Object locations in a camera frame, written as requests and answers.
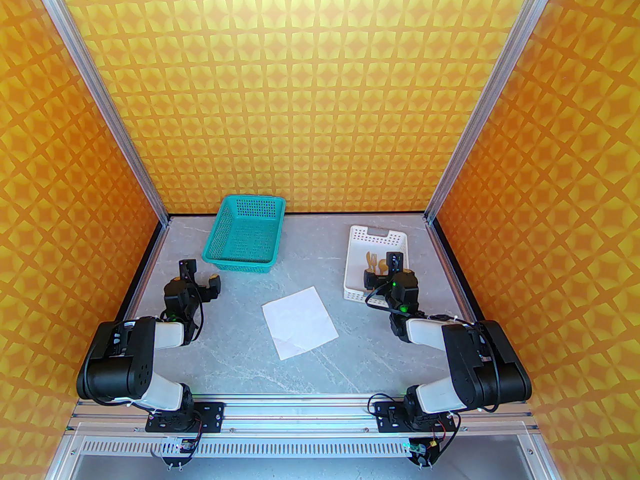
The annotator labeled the white paper napkin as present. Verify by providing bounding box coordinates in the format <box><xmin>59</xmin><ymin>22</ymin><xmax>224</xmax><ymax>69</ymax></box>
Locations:
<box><xmin>261</xmin><ymin>285</ymin><xmax>340</xmax><ymax>361</ymax></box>

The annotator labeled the white plastic basket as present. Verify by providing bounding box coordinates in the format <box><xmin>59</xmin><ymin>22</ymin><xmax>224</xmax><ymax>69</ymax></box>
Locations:
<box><xmin>342</xmin><ymin>225</ymin><xmax>410</xmax><ymax>303</ymax></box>

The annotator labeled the black table edge strip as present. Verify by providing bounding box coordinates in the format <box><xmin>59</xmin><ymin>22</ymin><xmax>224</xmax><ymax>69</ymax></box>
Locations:
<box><xmin>430</xmin><ymin>215</ymin><xmax>523</xmax><ymax>398</ymax></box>
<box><xmin>82</xmin><ymin>218</ymin><xmax>171</xmax><ymax>398</ymax></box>

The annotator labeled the teal plastic basket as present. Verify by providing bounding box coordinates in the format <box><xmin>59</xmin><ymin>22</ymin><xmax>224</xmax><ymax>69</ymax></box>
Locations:
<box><xmin>201</xmin><ymin>194</ymin><xmax>287</xmax><ymax>275</ymax></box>

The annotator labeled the small circuit board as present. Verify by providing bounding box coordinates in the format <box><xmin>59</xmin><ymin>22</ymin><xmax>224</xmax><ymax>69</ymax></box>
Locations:
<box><xmin>407</xmin><ymin>440</ymin><xmax>443</xmax><ymax>469</ymax></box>
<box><xmin>160</xmin><ymin>438</ymin><xmax>198</xmax><ymax>469</ymax></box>

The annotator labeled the grey metal front tray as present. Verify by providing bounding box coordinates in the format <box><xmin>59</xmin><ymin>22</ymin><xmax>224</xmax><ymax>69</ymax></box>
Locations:
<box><xmin>50</xmin><ymin>420</ymin><xmax>551</xmax><ymax>480</ymax></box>

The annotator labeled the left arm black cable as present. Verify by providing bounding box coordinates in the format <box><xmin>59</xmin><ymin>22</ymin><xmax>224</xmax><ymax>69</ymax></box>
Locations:
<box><xmin>187</xmin><ymin>288</ymin><xmax>204</xmax><ymax>345</ymax></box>

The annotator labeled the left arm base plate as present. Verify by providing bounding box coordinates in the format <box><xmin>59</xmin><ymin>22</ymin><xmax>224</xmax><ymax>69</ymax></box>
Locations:
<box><xmin>145</xmin><ymin>400</ymin><xmax>226</xmax><ymax>434</ymax></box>

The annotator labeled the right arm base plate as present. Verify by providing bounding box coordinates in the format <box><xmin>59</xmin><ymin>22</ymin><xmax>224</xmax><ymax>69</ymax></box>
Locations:
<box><xmin>372</xmin><ymin>400</ymin><xmax>458</xmax><ymax>434</ymax></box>

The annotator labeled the aluminium extrusion rail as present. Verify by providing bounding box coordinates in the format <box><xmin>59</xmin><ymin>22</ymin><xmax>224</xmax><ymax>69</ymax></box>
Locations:
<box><xmin>72</xmin><ymin>394</ymin><xmax>532</xmax><ymax>436</ymax></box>

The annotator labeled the white slotted cable duct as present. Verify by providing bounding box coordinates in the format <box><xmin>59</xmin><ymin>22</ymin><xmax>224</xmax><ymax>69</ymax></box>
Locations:
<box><xmin>80</xmin><ymin>435</ymin><xmax>418</xmax><ymax>464</ymax></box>

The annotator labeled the aluminium frame post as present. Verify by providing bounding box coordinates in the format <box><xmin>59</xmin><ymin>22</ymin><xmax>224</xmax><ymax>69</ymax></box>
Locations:
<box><xmin>424</xmin><ymin>0</ymin><xmax>563</xmax><ymax>225</ymax></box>
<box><xmin>27</xmin><ymin>0</ymin><xmax>170</xmax><ymax>224</ymax></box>

